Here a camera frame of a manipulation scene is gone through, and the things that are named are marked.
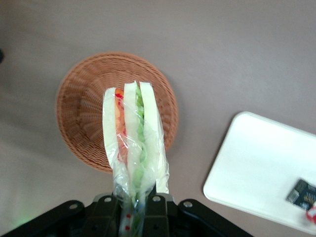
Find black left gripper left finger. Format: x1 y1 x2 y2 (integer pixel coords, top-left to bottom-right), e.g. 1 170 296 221
93 194 123 237

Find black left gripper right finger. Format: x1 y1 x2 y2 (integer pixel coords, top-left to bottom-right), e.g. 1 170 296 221
142 194 175 237

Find plastic triangle sandwich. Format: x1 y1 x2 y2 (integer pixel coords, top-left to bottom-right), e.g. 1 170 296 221
102 80 171 237

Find round brown wicker basket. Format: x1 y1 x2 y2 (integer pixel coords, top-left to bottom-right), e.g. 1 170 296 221
55 51 179 175

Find beige plastic tray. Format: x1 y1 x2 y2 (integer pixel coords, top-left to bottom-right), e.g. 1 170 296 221
202 111 316 236

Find small black Face box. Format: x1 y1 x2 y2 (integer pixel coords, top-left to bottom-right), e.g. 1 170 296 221
286 178 316 211

